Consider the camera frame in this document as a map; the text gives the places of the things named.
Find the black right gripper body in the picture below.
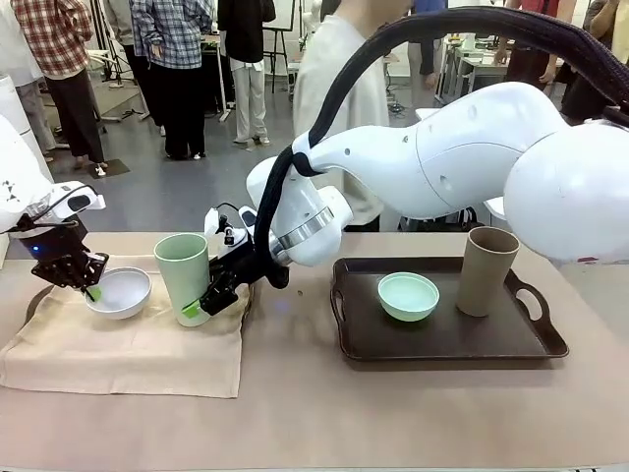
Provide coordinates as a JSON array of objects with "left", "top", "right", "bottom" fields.
[{"left": 207, "top": 240, "right": 270, "bottom": 292}]

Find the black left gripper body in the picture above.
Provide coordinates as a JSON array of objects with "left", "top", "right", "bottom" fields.
[{"left": 9, "top": 218, "right": 92, "bottom": 272}]

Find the tall light green cup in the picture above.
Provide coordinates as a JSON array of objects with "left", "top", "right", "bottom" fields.
[{"left": 153, "top": 233, "right": 212, "bottom": 328}]

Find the white plastic bowl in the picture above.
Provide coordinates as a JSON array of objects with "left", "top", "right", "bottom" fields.
[{"left": 84, "top": 266, "right": 152, "bottom": 321}]

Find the beige cloth mat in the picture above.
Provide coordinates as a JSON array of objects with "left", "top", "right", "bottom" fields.
[{"left": 0, "top": 282, "right": 247, "bottom": 399}]

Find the tall brown cup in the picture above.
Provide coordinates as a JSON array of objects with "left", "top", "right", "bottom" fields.
[{"left": 456, "top": 226, "right": 521, "bottom": 317}]

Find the dark floor mat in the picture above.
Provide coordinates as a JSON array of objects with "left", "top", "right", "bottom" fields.
[{"left": 87, "top": 159, "right": 132, "bottom": 176}]

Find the light green bowl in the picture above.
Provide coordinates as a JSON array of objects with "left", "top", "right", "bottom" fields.
[{"left": 377, "top": 272, "right": 440, "bottom": 324}]

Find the person in red plaid shirt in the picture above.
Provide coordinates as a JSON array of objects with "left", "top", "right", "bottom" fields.
[{"left": 9, "top": 0, "right": 107, "bottom": 171}]

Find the person in beige shirt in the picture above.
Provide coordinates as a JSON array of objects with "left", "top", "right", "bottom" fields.
[{"left": 293, "top": 0, "right": 412, "bottom": 232}]

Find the person in black top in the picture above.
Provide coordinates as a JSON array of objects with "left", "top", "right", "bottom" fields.
[{"left": 217, "top": 0, "right": 277, "bottom": 145}]

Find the person in blue plaid shirt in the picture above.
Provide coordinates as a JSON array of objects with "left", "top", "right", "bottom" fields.
[{"left": 128, "top": 0, "right": 207, "bottom": 161}]

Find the whiteboard easel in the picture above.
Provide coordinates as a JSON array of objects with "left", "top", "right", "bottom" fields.
[{"left": 262, "top": 0, "right": 296, "bottom": 94}]

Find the person in dark blue top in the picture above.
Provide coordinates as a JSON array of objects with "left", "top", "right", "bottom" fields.
[{"left": 406, "top": 0, "right": 449, "bottom": 107}]

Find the person in dark red skirt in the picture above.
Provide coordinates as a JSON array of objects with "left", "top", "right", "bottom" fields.
[{"left": 505, "top": 0, "right": 564, "bottom": 94}]

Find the person in grey t-shirt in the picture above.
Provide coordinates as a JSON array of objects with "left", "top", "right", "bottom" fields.
[{"left": 562, "top": 0, "right": 629, "bottom": 119}]

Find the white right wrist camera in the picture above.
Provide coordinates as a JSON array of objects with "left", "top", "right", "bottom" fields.
[{"left": 203, "top": 206, "right": 257, "bottom": 247}]

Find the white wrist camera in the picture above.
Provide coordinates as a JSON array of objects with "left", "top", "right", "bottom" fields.
[
  {"left": 48, "top": 180, "right": 107, "bottom": 218},
  {"left": 203, "top": 206, "right": 257, "bottom": 247}
]

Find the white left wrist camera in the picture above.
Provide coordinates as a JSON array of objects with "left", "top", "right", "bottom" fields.
[{"left": 48, "top": 180, "right": 107, "bottom": 218}]

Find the black braided cable sleeve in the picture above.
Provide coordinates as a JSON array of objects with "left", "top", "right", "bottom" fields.
[{"left": 254, "top": 10, "right": 629, "bottom": 291}]

